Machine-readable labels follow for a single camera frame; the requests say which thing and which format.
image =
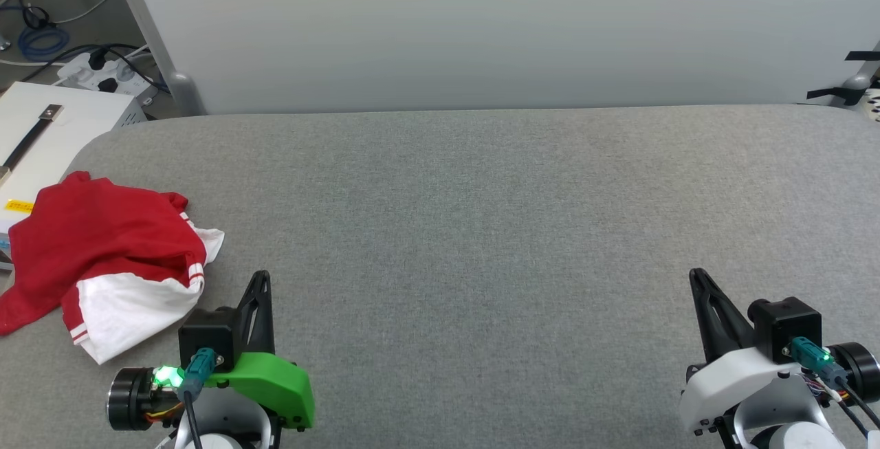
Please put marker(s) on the white partition panel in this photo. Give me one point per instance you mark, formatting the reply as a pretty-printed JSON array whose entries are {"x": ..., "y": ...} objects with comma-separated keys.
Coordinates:
[{"x": 481, "y": 23}]

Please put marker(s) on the yellow warning label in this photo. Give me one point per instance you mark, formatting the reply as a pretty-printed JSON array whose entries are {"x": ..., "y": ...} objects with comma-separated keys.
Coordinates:
[{"x": 18, "y": 205}]

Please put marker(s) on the white power strip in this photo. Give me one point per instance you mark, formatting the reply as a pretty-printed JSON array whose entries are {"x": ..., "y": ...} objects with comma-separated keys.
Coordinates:
[{"x": 75, "y": 74}]

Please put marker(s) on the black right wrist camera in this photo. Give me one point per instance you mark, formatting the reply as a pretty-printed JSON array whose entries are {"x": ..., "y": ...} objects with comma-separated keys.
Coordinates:
[{"x": 784, "y": 325}]

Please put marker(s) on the red white basketball jersey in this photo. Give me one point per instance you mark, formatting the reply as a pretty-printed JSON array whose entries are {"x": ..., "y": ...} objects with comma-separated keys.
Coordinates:
[{"x": 89, "y": 229}]

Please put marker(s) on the white perforated object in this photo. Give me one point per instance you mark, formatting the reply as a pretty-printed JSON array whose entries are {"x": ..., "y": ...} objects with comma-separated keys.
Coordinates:
[{"x": 872, "y": 105}]

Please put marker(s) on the grey partition foot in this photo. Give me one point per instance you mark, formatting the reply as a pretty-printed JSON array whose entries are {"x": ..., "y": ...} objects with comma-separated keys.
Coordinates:
[
  {"x": 187, "y": 95},
  {"x": 856, "y": 84}
]

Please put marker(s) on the black power plug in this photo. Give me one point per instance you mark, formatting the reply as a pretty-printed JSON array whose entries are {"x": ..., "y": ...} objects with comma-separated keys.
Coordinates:
[
  {"x": 97, "y": 58},
  {"x": 108, "y": 84}
]

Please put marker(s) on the white equipment box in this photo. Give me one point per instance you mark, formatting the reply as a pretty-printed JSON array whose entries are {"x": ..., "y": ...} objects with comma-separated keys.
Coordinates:
[{"x": 69, "y": 133}]

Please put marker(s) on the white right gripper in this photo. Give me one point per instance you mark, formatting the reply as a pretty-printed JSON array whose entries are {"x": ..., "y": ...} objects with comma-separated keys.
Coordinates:
[{"x": 729, "y": 380}]

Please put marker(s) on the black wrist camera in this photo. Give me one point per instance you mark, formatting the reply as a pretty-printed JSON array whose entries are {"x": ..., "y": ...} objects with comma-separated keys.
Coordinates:
[
  {"x": 206, "y": 332},
  {"x": 784, "y": 325}
]

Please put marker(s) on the black tape strip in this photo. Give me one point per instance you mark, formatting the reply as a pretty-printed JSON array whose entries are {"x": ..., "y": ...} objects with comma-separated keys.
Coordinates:
[
  {"x": 828, "y": 92},
  {"x": 863, "y": 56}
]

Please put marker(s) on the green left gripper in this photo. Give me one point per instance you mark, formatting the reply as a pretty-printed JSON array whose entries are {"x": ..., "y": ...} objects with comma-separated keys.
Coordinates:
[{"x": 275, "y": 380}]

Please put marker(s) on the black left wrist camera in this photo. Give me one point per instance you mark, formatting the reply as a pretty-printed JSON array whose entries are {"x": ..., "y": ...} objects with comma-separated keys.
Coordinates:
[{"x": 206, "y": 332}]

